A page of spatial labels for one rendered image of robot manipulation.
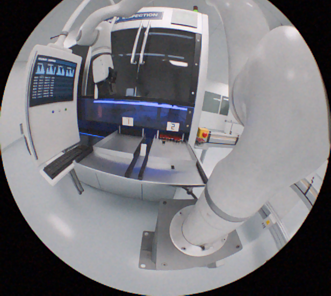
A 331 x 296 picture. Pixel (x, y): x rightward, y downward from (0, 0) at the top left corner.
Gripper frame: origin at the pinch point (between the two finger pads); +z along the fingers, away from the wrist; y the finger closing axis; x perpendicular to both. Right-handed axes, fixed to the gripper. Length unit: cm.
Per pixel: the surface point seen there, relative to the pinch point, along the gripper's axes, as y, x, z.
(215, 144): 51, 57, 56
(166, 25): 7, 51, -48
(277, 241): 136, -31, 77
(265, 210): 118, 7, 82
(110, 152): -5.4, -5.9, 30.3
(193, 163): 36, 12, 39
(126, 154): 3.2, -2.1, 31.8
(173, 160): 25.9, 7.7, 36.1
